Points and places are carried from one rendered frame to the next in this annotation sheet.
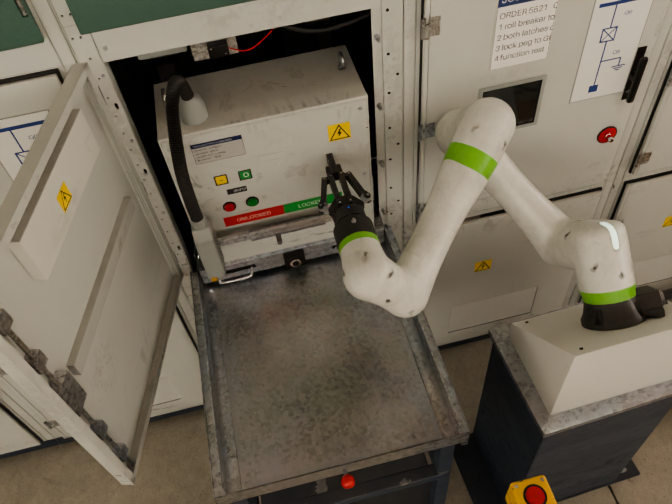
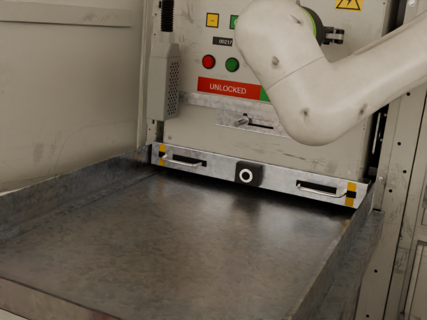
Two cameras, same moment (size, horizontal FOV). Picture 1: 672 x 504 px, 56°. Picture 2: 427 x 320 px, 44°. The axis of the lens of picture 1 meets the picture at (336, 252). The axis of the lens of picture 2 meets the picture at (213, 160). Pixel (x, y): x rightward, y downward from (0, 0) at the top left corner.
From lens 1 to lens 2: 1.13 m
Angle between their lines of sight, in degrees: 43
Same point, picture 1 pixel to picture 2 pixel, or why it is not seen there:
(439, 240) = (396, 47)
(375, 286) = (264, 16)
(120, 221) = (105, 8)
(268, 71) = not seen: outside the picture
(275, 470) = (15, 269)
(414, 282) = (330, 72)
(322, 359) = (189, 239)
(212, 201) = (196, 47)
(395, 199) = (401, 167)
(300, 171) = not seen: hidden behind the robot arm
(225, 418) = (37, 220)
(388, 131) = not seen: hidden behind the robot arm
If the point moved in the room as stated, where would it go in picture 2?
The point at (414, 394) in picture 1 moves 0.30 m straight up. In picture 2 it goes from (263, 311) to (289, 105)
